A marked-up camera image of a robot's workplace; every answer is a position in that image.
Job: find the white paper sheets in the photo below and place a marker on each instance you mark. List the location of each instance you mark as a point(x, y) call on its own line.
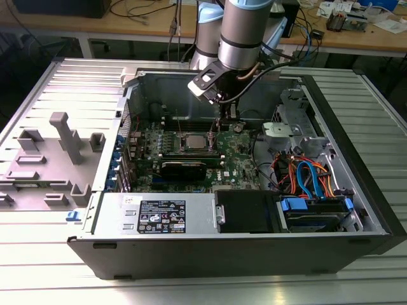
point(391, 25)

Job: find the silver power supply box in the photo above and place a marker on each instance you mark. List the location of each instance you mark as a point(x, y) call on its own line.
point(111, 213)

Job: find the blue expansion slot clip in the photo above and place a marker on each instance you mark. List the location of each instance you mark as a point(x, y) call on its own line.
point(119, 142)
point(117, 158)
point(110, 185)
point(113, 172)

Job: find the grey circuit board unit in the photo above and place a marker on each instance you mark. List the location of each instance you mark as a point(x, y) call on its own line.
point(357, 19)

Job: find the tall black box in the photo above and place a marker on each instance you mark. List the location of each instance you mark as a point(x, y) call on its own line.
point(291, 19)

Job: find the wooden desk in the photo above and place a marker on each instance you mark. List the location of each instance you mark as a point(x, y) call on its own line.
point(95, 24)

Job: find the black printed label sticker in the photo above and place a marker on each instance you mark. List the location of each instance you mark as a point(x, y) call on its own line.
point(162, 216)

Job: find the metal heat sink cooler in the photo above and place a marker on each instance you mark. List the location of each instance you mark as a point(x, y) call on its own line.
point(336, 20)

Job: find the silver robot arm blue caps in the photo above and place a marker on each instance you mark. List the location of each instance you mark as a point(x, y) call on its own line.
point(238, 38)

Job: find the hard disk in blue carrier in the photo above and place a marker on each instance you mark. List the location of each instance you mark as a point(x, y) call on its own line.
point(294, 204)

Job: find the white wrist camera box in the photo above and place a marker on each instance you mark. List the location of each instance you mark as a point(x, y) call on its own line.
point(195, 87)

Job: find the silver CPU plate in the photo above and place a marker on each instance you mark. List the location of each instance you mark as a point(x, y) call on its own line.
point(195, 142)

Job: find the silver metal bracket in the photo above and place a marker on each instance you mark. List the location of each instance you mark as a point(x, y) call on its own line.
point(280, 130)

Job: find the black monitor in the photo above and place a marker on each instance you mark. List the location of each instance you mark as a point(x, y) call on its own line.
point(63, 8)

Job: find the black drive bay cover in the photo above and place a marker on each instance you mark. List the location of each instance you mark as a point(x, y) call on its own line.
point(245, 211)

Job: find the black PC case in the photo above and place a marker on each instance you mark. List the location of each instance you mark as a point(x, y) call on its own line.
point(190, 257)

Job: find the black graphics card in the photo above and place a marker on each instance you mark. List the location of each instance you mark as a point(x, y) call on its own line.
point(182, 171)

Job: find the black RAM slot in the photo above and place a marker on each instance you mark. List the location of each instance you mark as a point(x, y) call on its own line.
point(190, 155)
point(190, 120)
point(213, 162)
point(190, 126)

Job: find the small blue plastic clip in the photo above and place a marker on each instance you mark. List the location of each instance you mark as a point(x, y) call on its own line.
point(72, 216)

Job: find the silver disk bay cage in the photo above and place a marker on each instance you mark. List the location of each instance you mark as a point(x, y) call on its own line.
point(292, 95)

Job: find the grey parts rack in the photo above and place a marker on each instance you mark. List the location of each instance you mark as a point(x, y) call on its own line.
point(47, 190)

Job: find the small black device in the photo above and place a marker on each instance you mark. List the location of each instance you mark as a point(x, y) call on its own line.
point(318, 35)

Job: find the green motherboard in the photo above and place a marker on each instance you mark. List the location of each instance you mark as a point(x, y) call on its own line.
point(235, 165)

